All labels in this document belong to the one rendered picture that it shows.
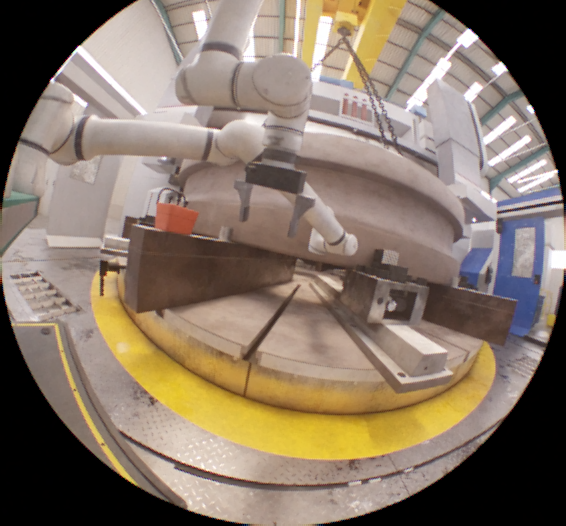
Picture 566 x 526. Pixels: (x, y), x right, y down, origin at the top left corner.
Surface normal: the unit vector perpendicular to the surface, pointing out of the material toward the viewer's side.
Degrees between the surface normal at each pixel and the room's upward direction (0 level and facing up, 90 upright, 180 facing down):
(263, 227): 90
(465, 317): 90
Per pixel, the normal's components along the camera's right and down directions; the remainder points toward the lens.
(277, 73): -0.06, 0.47
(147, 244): 0.92, 0.18
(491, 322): -0.89, -0.20
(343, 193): -0.07, -0.04
